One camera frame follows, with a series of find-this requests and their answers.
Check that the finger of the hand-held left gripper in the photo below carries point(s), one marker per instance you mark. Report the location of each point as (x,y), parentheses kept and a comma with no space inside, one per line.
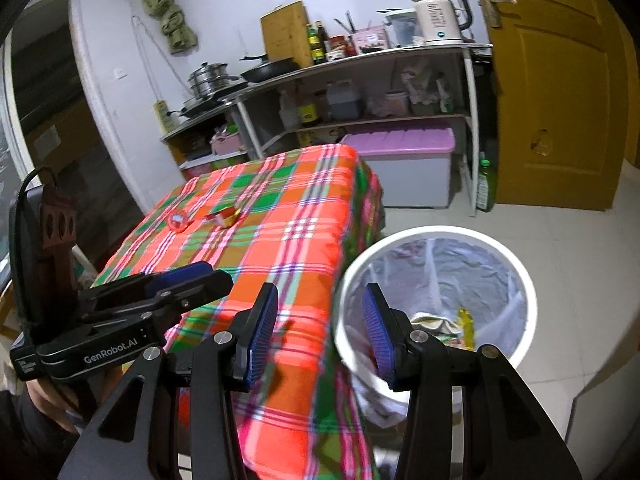
(180,275)
(210,285)

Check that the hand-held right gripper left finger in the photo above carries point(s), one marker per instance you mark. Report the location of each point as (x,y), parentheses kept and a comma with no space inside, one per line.
(262,335)

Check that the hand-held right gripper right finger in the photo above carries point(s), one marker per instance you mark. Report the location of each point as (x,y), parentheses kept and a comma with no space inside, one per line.
(377,335)

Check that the yellow snack wrapper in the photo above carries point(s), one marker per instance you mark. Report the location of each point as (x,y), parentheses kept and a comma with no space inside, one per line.
(465,327)

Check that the white round trash bin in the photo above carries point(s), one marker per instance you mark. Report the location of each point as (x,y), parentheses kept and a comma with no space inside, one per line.
(435,230)

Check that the person's left hand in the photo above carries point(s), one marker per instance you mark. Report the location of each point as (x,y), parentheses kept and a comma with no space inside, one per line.
(50,400)

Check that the red small wrapper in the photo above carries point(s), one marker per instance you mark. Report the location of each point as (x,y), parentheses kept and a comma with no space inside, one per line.
(179,222)

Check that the small gold red box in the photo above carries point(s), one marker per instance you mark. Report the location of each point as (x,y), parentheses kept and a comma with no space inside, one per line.
(226,216)

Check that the clear plastic bin liner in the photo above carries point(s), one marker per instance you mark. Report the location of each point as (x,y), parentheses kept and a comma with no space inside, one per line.
(480,270)

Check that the plaid orange green tablecloth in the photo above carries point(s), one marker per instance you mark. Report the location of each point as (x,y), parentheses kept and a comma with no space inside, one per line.
(300,200)

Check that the pink plastic basket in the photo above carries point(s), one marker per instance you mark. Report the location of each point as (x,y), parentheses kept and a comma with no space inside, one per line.
(225,144)

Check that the yellowed power strip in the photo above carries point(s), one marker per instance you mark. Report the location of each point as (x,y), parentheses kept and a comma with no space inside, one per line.
(162,117)

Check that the storage box with purple lid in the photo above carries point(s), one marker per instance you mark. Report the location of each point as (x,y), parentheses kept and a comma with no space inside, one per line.
(400,175)

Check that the black induction cooker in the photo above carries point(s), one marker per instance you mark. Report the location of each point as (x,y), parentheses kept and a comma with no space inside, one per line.
(200,109)

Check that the green plastic bottle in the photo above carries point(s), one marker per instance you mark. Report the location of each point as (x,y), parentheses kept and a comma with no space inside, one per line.
(486,185)

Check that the white plastic bottle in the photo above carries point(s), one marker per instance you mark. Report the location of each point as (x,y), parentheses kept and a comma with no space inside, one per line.
(288,112)

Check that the stainless steel pot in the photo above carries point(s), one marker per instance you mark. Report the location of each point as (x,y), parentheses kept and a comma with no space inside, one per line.
(210,82)

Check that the yellow label oil bottle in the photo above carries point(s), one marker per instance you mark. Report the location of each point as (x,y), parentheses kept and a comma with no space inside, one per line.
(309,112)

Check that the white shelf unit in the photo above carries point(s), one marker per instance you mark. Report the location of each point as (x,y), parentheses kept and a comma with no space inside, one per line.
(390,120)

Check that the black frying pan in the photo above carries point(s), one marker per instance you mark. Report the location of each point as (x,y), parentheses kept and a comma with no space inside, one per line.
(272,69)

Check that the blue plastic jug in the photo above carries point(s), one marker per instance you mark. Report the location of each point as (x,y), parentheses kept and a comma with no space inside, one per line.
(345,102)

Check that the white cabinet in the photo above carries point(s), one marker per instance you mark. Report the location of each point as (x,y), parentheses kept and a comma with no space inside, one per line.
(607,410)

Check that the crumpled plastic bags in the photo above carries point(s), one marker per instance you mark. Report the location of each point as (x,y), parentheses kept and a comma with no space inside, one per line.
(425,90)

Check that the green hanging cloth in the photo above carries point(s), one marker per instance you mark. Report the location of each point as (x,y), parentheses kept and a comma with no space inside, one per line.
(172,25)

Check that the green glass sauce bottle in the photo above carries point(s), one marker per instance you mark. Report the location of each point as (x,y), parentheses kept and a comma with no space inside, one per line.
(312,45)

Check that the wooden cutting board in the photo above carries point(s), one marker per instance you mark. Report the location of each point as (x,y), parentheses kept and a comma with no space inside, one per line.
(285,35)

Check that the dark glass sauce bottle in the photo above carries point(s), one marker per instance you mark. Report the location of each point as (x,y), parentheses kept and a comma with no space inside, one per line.
(323,42)

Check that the red lidded jar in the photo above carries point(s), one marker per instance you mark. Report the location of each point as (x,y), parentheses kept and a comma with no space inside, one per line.
(337,47)

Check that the pink utensil holder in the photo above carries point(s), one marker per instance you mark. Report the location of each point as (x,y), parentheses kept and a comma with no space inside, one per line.
(370,39)

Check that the clear plastic pitcher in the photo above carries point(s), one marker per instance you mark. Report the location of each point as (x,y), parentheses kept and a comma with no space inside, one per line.
(400,27)

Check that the yellow wooden door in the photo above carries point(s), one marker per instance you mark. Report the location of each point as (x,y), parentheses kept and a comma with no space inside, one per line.
(560,85)

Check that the white electric kettle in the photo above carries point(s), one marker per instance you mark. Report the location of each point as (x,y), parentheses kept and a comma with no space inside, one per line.
(440,20)

